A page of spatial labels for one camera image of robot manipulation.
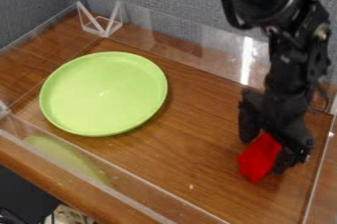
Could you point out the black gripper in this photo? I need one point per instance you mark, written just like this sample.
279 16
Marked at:
279 116

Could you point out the clear acrylic corner bracket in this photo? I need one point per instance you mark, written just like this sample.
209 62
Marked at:
97 25

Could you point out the white item under table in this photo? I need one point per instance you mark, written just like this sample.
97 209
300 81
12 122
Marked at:
67 215

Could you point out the red ridged block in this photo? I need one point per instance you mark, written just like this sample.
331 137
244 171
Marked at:
257 159

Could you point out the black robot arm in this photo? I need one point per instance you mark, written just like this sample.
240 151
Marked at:
297 27

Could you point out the clear acrylic enclosure walls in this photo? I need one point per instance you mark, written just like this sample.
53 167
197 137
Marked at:
171 172

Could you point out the light green round plate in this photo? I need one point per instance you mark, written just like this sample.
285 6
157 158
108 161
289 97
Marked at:
104 93

